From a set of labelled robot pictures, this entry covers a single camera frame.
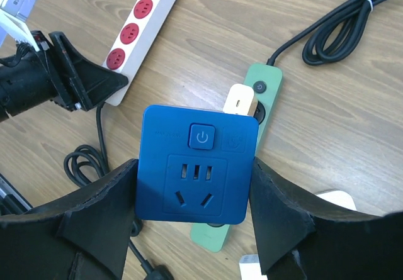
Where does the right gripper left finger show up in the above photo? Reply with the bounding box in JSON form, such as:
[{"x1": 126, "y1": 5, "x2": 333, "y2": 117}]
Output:
[{"x1": 1, "y1": 159, "x2": 138, "y2": 279}]

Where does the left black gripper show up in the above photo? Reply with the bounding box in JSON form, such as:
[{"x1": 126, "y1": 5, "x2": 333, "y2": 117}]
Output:
[{"x1": 40, "y1": 31, "x2": 128, "y2": 111}]

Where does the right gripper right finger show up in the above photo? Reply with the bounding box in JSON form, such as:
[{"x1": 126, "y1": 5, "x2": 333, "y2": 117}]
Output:
[{"x1": 250, "y1": 159, "x2": 402, "y2": 279}]

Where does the white red power strip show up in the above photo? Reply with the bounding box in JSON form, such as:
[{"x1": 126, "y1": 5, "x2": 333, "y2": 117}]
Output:
[{"x1": 102, "y1": 0, "x2": 189, "y2": 107}]

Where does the blue socket adapter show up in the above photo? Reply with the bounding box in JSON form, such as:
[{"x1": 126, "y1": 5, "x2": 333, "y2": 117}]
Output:
[{"x1": 135, "y1": 105, "x2": 259, "y2": 225}]

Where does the white rounded charger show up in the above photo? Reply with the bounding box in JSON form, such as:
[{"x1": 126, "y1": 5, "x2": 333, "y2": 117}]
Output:
[{"x1": 223, "y1": 84, "x2": 258, "y2": 116}]

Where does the green power strip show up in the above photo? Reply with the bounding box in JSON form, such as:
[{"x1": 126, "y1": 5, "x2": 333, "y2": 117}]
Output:
[{"x1": 190, "y1": 63, "x2": 284, "y2": 253}]

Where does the white square charger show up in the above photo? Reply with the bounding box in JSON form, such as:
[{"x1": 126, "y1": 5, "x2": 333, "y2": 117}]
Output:
[{"x1": 239, "y1": 254, "x2": 268, "y2": 280}]

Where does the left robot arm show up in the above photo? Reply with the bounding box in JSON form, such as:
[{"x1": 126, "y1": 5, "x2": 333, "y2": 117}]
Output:
[{"x1": 1, "y1": 31, "x2": 128, "y2": 121}]

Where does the black cord of white strip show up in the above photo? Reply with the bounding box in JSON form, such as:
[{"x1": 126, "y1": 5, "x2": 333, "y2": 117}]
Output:
[{"x1": 64, "y1": 102, "x2": 174, "y2": 280}]

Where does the black cord of green strip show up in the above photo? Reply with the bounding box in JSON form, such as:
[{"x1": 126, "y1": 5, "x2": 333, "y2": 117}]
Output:
[{"x1": 266, "y1": 0, "x2": 403, "y2": 66}]

